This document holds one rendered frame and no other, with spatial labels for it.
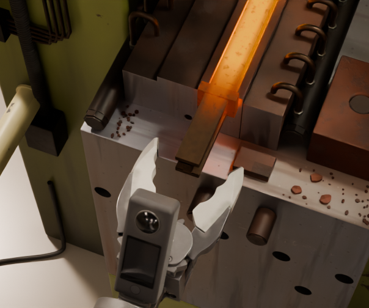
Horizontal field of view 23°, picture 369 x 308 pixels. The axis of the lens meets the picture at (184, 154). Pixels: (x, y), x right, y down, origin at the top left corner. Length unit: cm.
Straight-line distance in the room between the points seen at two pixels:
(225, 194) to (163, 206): 12
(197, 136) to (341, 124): 17
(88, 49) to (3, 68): 21
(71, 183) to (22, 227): 36
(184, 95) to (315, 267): 30
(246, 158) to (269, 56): 12
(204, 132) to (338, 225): 20
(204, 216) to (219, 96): 15
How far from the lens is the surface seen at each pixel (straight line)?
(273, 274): 124
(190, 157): 96
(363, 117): 104
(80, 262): 202
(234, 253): 123
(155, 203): 84
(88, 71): 138
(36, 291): 201
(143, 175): 95
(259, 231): 106
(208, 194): 108
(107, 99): 108
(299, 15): 111
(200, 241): 92
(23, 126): 146
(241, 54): 104
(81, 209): 184
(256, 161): 106
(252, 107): 102
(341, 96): 106
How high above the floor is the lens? 184
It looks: 59 degrees down
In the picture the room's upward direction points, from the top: straight up
